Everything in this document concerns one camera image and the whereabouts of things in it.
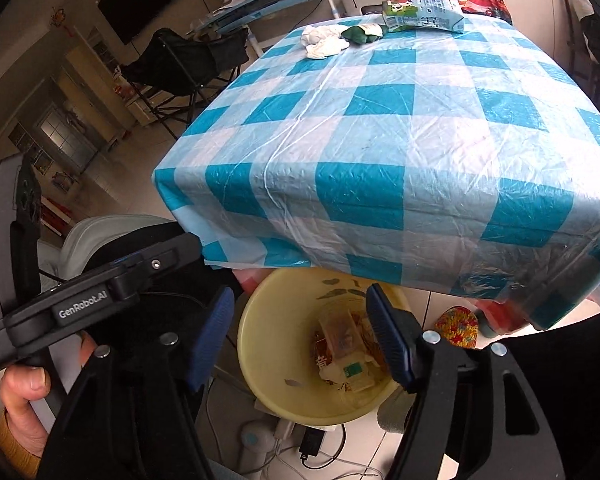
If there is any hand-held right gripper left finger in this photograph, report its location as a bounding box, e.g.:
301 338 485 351
37 285 236 480

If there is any grey padded chair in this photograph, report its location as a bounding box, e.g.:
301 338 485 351
60 214 181 282

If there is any red snack bag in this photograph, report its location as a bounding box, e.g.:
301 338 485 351
311 332 343 368

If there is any person's left forearm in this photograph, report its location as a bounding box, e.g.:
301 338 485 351
0 417 49 480

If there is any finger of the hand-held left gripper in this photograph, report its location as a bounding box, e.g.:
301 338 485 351
111 232 202 301

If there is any white round device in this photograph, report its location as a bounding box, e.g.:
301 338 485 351
237 422 274 466

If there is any clear plastic bottle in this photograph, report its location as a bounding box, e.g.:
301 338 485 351
319 310 364 359

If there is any open black folding chair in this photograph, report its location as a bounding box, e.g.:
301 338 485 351
122 27 251 141

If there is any person's left hand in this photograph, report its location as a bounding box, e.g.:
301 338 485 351
0 332 101 461

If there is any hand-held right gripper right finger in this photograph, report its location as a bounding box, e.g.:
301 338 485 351
366 284 566 480

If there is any black power adapter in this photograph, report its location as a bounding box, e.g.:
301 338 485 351
299 427 326 461

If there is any blue study desk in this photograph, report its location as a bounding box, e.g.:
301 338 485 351
195 0 346 56

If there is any yellow plastic bucket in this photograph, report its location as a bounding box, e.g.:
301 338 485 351
236 267 414 427

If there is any green wrapper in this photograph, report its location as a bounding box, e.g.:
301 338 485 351
342 23 384 44

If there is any blue checkered tablecloth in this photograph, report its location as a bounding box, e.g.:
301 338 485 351
152 12 600 331

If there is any green white milk carton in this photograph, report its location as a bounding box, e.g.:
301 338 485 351
380 0 466 35

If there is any white low cabinet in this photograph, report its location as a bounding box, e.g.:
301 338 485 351
122 75 161 129

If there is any white tissue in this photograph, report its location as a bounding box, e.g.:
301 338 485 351
300 23 352 60

